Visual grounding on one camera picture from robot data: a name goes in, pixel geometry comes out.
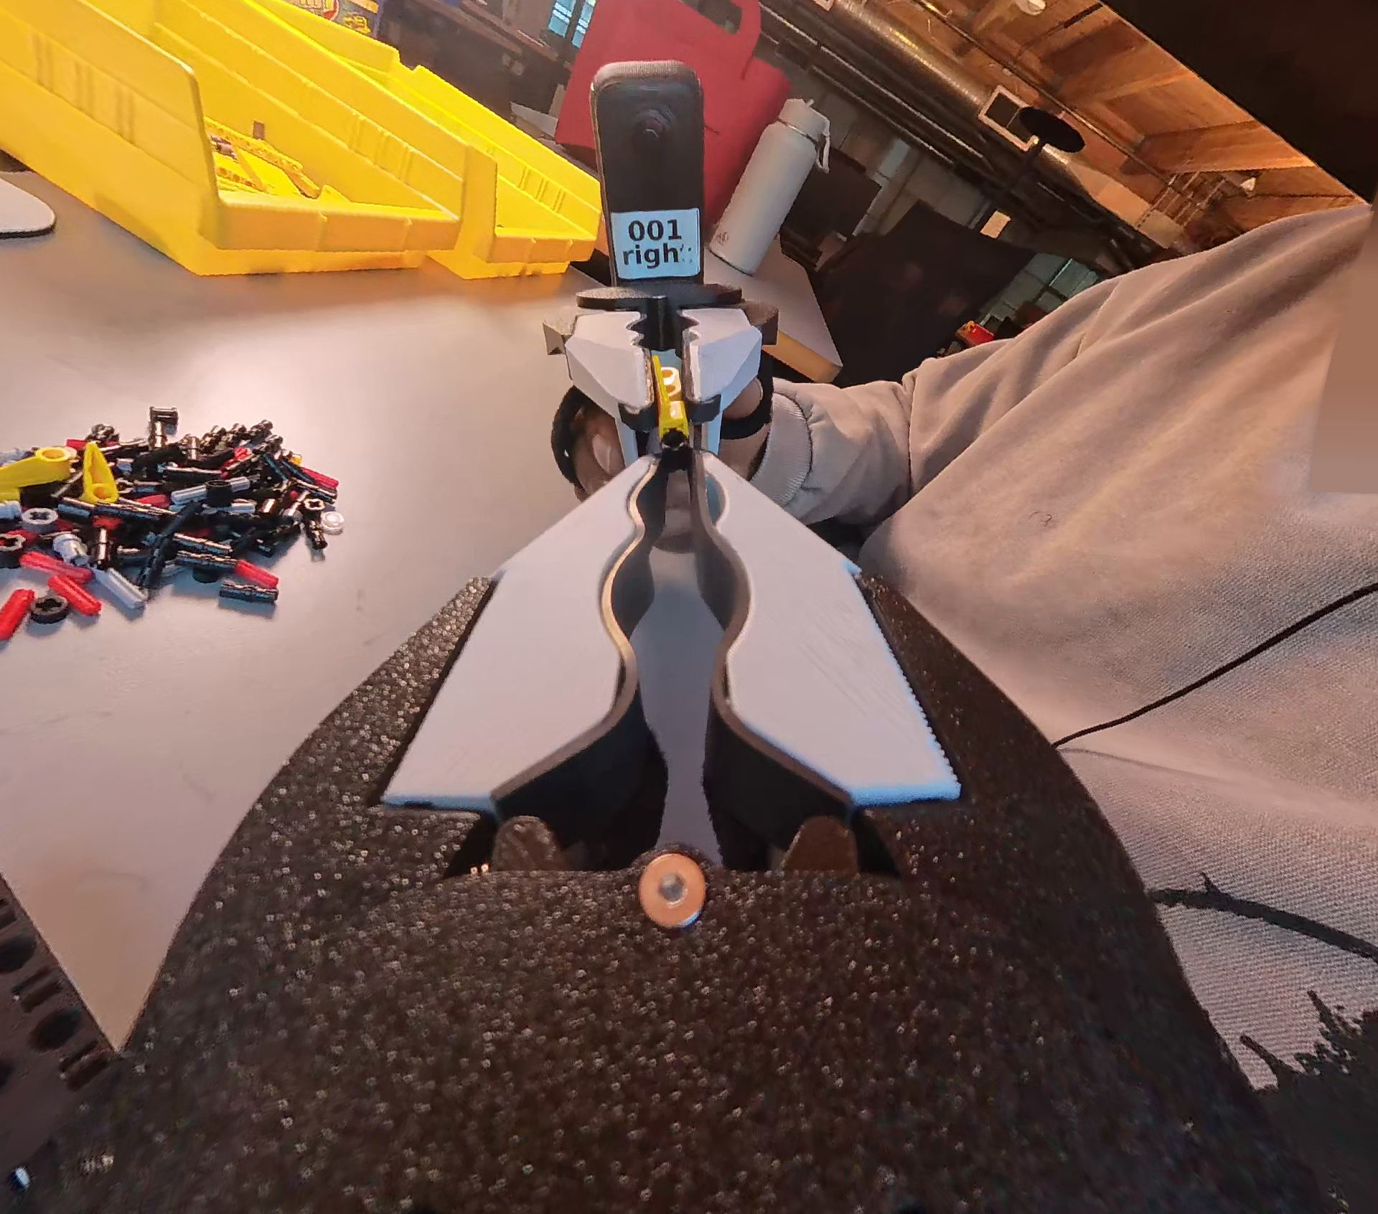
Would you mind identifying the person's beige sweatshirt torso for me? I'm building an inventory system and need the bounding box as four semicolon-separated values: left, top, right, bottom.
855;483;1378;1214

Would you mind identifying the yellow piece with black pins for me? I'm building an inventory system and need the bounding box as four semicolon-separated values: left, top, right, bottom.
650;353;698;484

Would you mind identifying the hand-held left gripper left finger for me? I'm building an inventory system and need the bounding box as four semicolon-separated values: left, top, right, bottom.
378;459;661;810

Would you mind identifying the person's right forearm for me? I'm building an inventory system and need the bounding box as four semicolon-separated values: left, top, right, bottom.
750;203;1375;549

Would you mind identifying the yellow storage bin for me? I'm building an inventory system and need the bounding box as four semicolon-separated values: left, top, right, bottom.
0;0;468;278
141;0;603;280

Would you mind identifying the pile of small building pins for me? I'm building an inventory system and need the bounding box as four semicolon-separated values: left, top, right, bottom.
0;406;347;639

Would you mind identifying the white water bottle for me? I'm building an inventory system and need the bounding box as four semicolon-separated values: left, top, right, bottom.
710;95;833;278

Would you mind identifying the person's right hand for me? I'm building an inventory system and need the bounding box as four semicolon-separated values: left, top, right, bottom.
565;405;638;504

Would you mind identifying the heap of yellow pieces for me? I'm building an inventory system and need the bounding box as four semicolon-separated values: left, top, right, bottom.
210;135;325;200

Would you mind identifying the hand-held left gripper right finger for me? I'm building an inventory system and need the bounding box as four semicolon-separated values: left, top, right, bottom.
693;454;962;806

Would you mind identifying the white booklet stand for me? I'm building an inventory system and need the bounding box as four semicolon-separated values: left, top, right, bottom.
0;172;55;242

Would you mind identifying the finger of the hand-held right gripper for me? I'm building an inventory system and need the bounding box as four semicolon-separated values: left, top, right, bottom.
682;322;762;454
565;317;661;464

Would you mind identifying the grey desk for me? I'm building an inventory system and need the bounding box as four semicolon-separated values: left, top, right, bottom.
0;160;862;1043

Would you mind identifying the red cardboard box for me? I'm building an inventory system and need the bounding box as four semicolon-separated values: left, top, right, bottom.
557;0;794;172

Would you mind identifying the black disc on pole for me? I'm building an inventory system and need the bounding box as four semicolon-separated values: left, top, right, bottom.
1018;104;1085;193

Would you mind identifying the thin black cable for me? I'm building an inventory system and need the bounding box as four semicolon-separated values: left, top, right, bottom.
1051;585;1378;752

